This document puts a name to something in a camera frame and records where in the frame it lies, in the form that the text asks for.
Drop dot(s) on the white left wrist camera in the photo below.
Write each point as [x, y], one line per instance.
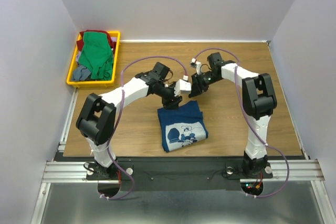
[182, 86]

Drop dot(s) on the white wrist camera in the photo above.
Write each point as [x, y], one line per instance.
[182, 86]
[197, 66]

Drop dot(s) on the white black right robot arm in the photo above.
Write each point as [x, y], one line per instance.
[257, 101]

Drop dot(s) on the aluminium frame rail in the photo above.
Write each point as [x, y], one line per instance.
[59, 172]

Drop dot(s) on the blue t shirt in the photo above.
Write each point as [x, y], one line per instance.
[181, 127]

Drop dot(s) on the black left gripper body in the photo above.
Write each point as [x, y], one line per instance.
[167, 95]

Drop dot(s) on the grey t shirt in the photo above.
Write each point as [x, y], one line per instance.
[81, 73]

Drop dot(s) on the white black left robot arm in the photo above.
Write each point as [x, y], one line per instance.
[100, 114]

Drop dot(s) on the red t shirt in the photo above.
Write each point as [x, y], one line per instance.
[111, 40]

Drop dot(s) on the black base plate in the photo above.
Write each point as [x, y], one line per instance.
[170, 174]

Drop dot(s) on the green t shirt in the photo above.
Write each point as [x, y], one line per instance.
[97, 56]

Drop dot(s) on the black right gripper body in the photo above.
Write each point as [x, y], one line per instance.
[203, 80]

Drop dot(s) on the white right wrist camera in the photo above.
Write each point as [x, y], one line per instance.
[197, 66]

